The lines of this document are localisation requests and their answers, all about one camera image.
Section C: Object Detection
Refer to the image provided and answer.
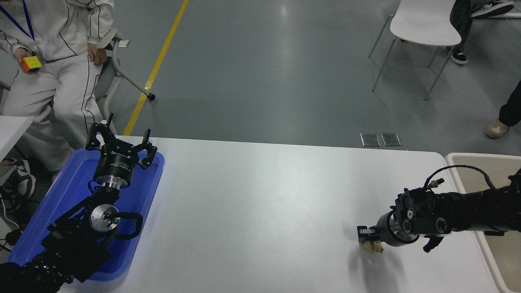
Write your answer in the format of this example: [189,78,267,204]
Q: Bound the seated person's right hand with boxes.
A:
[15,47,37,74]

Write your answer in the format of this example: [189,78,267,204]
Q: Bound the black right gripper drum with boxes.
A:
[375,212,398,247]

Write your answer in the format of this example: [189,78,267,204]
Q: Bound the tan paper ball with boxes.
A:
[360,240,385,254]

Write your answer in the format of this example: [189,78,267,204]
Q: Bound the black and white sneaker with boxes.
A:
[7,159,36,200]

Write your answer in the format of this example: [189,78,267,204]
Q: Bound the small white side table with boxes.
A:
[0,116,33,163]

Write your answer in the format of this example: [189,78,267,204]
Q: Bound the person behind white chair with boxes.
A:
[446,0,517,65]

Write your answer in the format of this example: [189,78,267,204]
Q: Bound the seated person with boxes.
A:
[0,0,115,171]

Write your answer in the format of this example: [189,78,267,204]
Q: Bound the white desk frame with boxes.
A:
[472,11,521,19]

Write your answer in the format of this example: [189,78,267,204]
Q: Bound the standing person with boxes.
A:
[484,79,521,140]

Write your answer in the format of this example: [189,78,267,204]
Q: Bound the seated person's left hand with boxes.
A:
[88,43,108,66]

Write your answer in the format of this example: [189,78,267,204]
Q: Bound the large pale bin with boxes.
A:
[445,153,521,293]

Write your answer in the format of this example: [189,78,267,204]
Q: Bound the grey wheeled chair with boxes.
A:
[92,24,156,136]

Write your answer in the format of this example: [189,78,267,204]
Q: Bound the colourful puzzle cube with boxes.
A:
[21,56,43,74]

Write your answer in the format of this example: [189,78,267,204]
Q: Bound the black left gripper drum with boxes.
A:
[93,142,141,180]

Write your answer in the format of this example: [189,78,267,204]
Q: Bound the black floor cables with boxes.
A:
[0,185,25,253]

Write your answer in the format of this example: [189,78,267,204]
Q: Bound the blue plastic tray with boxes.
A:
[7,147,165,282]

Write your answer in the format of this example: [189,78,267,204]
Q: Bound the white plastic chair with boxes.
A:
[368,0,462,101]

